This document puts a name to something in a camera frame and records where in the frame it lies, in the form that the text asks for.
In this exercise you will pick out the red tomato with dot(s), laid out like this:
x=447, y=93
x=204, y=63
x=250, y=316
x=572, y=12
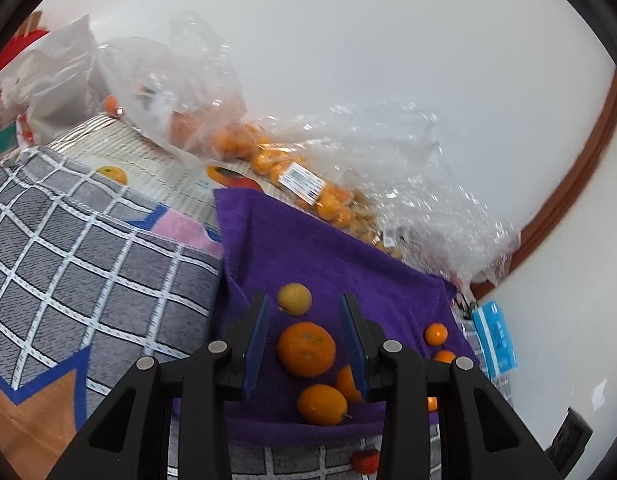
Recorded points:
x=364, y=461

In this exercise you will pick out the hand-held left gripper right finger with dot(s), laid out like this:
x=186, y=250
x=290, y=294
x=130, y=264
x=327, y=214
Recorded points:
x=356, y=350

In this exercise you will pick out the grey checked star blanket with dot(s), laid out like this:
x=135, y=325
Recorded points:
x=88, y=270

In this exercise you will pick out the teal white carton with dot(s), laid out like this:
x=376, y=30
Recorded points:
x=2, y=132

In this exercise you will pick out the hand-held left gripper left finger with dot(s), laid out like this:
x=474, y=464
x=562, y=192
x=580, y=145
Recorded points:
x=253, y=350

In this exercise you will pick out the large orange mandarin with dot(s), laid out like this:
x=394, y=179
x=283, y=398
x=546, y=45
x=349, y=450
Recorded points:
x=306, y=350

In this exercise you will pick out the labelled bag of small mandarins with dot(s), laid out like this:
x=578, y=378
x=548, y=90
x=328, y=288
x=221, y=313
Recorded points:
x=333, y=205

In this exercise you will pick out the dark eyeglasses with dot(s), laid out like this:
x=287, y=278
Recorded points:
x=466, y=305

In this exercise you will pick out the purple towel covered tray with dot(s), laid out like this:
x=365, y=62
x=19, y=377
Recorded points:
x=298, y=250

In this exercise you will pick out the yellow-green round fruit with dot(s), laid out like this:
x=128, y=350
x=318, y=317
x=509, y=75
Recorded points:
x=294, y=299

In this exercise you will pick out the red paper bag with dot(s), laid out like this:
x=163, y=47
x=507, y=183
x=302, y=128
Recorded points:
x=3, y=80

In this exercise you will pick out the blue tissue box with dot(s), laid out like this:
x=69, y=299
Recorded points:
x=495, y=337

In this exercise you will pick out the printed cardboard fruit box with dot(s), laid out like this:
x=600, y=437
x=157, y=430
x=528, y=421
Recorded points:
x=153, y=170

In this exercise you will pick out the clear plastic bag of oranges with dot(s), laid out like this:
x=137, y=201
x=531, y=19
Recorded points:
x=188, y=110

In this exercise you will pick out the white plastic shopping bag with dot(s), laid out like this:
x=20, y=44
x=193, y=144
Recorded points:
x=58, y=75

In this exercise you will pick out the brown wooden door frame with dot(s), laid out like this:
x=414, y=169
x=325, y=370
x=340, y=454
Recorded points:
x=563, y=185

